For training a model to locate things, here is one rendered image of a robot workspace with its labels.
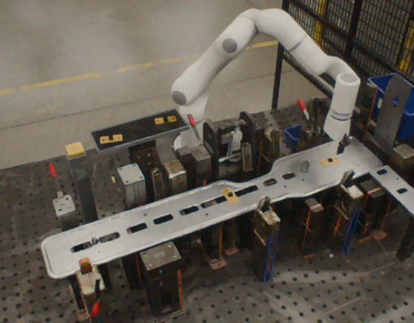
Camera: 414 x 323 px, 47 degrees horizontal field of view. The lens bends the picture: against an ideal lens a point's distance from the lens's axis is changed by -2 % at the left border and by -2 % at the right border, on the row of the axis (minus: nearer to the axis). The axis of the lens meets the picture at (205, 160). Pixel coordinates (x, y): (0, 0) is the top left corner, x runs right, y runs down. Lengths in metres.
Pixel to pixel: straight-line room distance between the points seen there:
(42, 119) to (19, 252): 2.08
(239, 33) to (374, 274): 1.09
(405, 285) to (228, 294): 0.70
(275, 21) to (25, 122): 2.77
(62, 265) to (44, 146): 2.21
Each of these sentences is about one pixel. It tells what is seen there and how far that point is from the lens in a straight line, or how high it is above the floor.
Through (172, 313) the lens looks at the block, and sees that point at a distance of 1.89.
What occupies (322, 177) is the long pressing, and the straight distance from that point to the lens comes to 1.99.
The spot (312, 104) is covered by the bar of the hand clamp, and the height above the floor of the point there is 1.20.
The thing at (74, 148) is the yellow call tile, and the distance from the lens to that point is 1.88.
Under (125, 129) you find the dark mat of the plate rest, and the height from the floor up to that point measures 1.16.
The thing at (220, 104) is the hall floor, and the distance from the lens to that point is 4.08.
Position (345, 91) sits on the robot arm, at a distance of 1.82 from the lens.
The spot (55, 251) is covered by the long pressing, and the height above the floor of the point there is 1.00.
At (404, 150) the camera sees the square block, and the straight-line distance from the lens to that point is 2.13.
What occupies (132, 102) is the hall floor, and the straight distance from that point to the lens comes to 4.14.
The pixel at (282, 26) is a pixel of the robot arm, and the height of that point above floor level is 1.57.
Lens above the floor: 2.33
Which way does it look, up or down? 41 degrees down
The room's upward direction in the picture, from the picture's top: straight up
